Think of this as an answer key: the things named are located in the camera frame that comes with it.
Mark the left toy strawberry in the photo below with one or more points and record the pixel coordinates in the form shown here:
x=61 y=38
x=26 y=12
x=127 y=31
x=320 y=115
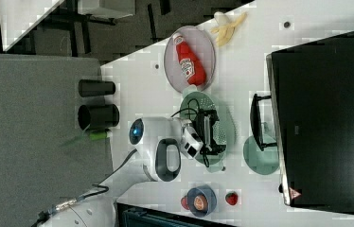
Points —
x=184 y=203

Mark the right toy strawberry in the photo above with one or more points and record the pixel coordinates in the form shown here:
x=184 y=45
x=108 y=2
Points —
x=231 y=198

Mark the orange slice toy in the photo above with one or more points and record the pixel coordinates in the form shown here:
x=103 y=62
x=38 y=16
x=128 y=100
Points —
x=200 y=202

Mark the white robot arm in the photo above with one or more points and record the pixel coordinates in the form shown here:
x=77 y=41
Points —
x=158 y=143

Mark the black toaster oven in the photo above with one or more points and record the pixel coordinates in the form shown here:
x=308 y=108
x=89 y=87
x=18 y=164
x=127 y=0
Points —
x=312 y=96

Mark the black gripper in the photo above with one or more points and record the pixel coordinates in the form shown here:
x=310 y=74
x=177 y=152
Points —
x=204 y=123

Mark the blue bowl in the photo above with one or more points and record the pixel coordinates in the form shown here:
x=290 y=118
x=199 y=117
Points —
x=208 y=192

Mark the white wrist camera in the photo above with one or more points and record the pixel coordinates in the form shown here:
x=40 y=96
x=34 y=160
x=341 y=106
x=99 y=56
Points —
x=191 y=143

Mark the mint green mug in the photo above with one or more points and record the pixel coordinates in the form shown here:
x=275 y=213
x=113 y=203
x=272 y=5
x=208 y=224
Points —
x=263 y=162

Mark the grey round plate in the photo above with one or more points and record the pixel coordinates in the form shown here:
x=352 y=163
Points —
x=202 y=47

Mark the red ketchup bottle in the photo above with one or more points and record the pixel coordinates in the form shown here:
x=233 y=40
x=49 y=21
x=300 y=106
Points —
x=191 y=67

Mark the peeled toy banana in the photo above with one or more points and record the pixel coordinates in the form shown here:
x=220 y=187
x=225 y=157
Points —
x=225 y=28

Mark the toy strawberry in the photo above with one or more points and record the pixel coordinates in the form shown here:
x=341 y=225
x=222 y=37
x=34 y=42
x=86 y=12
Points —
x=231 y=198
x=184 y=203

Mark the green oval strainer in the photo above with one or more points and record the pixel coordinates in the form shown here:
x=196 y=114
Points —
x=224 y=131

